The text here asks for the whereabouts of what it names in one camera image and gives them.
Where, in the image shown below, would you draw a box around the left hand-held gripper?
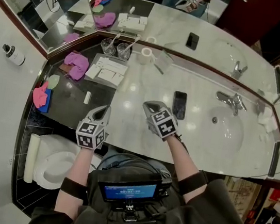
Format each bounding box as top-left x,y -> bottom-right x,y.
73,101 -> 114,152

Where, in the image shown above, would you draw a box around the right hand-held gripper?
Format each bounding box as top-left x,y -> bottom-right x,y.
138,99 -> 182,142

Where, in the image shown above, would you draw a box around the black forearm band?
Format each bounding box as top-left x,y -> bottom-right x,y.
59,176 -> 88,200
176,167 -> 210,199

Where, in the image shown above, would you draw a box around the person's left forearm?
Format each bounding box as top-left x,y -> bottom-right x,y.
54,144 -> 96,218

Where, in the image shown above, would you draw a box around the person's right forearm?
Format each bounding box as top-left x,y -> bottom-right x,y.
157,133 -> 214,206

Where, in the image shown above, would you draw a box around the black smartphone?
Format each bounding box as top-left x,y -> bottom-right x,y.
170,90 -> 189,121

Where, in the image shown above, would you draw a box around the clear acrylic tray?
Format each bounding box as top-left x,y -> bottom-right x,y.
83,51 -> 131,90

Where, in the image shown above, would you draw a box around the person's blue jeans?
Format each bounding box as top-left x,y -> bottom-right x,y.
98,149 -> 175,182

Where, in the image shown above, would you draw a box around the printed card with green edge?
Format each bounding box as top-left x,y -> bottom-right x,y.
153,49 -> 175,71

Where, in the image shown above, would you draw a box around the white tape roll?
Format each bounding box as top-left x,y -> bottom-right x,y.
136,46 -> 157,67

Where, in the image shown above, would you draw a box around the blue cloth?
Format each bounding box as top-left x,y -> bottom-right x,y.
37,87 -> 54,114

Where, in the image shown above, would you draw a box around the purple towel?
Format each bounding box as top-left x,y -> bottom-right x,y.
61,50 -> 91,83

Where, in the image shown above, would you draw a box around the brown cloth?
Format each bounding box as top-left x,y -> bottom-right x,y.
59,63 -> 73,74

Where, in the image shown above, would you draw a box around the white toilet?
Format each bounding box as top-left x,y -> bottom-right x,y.
31,132 -> 105,197

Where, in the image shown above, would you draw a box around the pink cloth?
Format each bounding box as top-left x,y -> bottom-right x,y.
30,79 -> 50,110

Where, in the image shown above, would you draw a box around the clear drinking glass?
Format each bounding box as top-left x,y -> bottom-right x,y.
115,41 -> 132,61
99,37 -> 118,56

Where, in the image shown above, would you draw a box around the white toothbrush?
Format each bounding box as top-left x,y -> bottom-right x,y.
125,34 -> 141,54
109,32 -> 122,50

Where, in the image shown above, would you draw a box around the white sink basin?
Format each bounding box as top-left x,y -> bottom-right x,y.
199,104 -> 248,161

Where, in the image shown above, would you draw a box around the chrome faucet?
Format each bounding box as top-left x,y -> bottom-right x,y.
212,90 -> 250,118

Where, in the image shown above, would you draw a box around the cream paper roll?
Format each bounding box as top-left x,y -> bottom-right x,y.
22,133 -> 42,184

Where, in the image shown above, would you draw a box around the black chest-mounted monitor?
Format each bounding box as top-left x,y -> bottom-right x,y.
94,165 -> 173,212

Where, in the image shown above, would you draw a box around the white bottle with black cap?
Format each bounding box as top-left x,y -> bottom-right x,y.
0,43 -> 28,67

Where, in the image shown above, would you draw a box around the white crumpled tissue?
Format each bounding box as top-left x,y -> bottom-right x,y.
254,107 -> 280,134

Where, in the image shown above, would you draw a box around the cardboard box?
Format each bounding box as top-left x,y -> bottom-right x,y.
219,175 -> 263,223

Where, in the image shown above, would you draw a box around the red box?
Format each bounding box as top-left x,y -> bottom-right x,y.
269,188 -> 280,203

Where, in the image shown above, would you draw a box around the black box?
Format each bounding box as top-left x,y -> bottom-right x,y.
253,206 -> 279,224

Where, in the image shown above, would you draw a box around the black cable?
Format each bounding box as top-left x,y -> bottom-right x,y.
89,162 -> 102,172

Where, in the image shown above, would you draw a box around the large wall mirror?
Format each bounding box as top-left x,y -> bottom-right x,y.
63,0 -> 280,106

